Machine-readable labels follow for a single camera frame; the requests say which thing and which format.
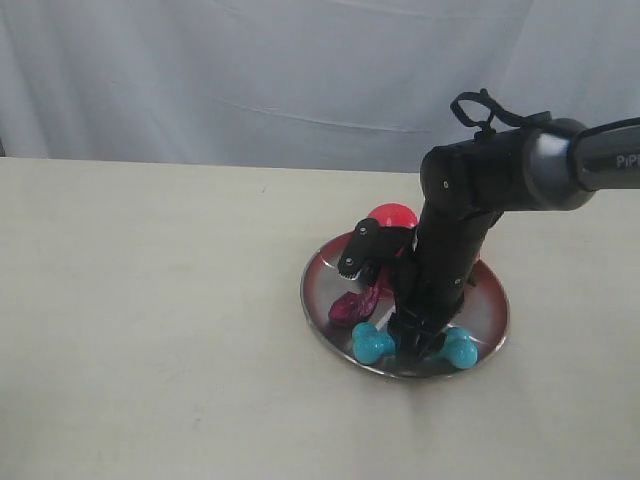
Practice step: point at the orange toy strawberry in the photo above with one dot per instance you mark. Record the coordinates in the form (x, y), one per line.
(478, 259)

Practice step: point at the red apple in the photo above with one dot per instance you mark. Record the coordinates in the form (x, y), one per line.
(393, 215)

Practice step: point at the white backdrop cloth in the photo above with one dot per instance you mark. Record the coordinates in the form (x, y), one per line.
(358, 85)

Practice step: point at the round stainless steel plate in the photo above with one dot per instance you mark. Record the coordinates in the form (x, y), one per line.
(484, 315)

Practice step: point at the teal toy bone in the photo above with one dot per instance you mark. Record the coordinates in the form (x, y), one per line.
(371, 345)

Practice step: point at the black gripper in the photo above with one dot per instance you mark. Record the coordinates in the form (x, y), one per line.
(430, 280)

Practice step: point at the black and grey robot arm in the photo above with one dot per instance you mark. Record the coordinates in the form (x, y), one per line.
(469, 185)

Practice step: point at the purple toy sweet potato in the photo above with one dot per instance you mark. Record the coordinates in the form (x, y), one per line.
(352, 308)

